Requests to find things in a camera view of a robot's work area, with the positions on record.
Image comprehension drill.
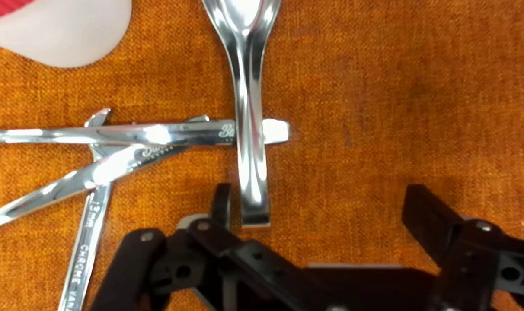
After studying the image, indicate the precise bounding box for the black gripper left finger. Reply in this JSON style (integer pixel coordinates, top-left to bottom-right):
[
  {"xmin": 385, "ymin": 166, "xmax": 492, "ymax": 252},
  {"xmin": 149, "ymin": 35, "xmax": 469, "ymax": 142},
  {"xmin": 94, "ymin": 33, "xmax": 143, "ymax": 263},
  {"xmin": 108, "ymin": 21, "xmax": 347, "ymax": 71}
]
[{"xmin": 91, "ymin": 182, "xmax": 302, "ymax": 311}]

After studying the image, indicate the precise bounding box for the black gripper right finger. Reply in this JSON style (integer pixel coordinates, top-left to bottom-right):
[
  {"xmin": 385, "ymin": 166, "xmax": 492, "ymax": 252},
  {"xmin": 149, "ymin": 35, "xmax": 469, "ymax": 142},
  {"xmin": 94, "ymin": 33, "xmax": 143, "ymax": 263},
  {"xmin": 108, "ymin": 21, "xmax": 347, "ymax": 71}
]
[{"xmin": 402, "ymin": 183, "xmax": 524, "ymax": 311}]

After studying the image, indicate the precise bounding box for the silver metal spoon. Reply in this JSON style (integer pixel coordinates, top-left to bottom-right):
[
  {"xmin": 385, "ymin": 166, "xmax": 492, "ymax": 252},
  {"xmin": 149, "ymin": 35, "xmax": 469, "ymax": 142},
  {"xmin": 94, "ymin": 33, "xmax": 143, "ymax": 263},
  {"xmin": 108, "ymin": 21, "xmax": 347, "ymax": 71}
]
[
  {"xmin": 0, "ymin": 144, "xmax": 189, "ymax": 233},
  {"xmin": 0, "ymin": 116, "xmax": 291, "ymax": 149},
  {"xmin": 58, "ymin": 107, "xmax": 115, "ymax": 311},
  {"xmin": 201, "ymin": 0, "xmax": 286, "ymax": 228}
]

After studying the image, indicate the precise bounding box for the orange fabric sofa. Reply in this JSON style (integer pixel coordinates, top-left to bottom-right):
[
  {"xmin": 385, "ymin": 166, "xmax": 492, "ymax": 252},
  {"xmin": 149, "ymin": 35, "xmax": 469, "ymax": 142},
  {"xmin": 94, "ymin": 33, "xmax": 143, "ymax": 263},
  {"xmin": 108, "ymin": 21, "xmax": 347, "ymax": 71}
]
[{"xmin": 0, "ymin": 0, "xmax": 524, "ymax": 311}]

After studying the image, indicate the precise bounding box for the white cup with red lid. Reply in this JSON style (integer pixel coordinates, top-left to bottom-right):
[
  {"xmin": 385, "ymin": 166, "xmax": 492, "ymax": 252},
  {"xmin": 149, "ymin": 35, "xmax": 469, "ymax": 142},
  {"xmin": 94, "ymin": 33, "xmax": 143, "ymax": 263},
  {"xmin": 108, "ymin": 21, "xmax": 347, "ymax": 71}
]
[{"xmin": 0, "ymin": 0, "xmax": 134, "ymax": 69}]

